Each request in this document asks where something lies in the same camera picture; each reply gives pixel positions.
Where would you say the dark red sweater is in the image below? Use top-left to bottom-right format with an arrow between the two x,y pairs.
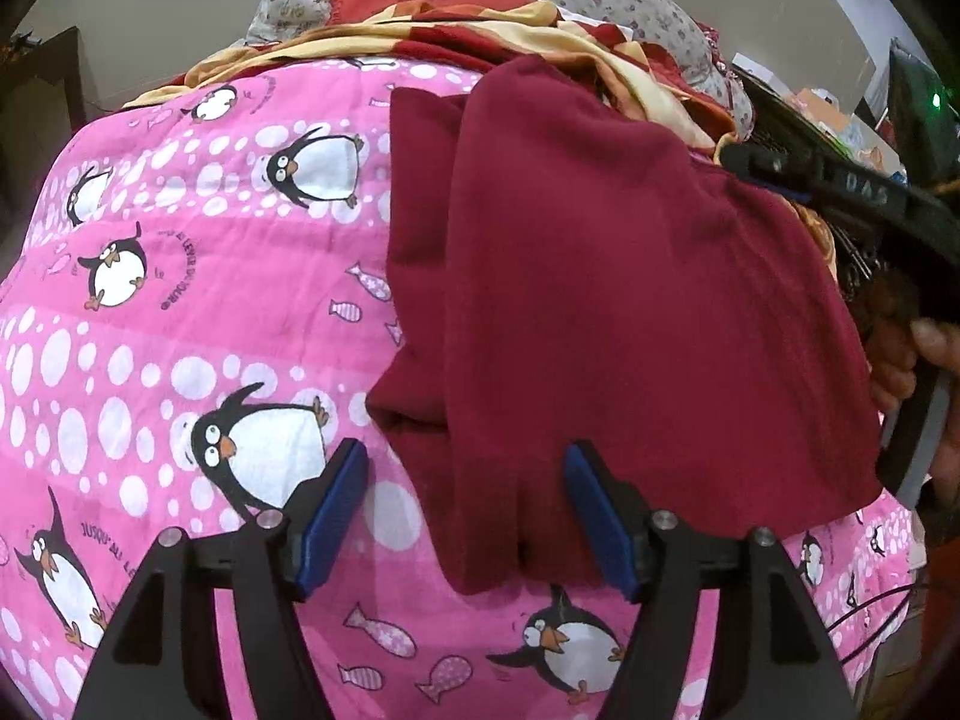
366,57 -> 880,595

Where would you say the right hand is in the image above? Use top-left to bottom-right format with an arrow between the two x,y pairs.
864,278 -> 958,499

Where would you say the dark carved wooden cabinet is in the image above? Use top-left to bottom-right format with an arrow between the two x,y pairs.
732,68 -> 887,304

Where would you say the red and yellow blanket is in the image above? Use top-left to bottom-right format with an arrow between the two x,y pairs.
128,0 -> 739,164

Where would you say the pink penguin quilt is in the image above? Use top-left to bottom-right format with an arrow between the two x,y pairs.
2,59 -> 911,718

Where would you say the dark wooden side table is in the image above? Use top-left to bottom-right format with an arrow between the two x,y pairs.
2,26 -> 88,232

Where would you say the black cable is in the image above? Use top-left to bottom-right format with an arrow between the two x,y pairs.
823,578 -> 932,665

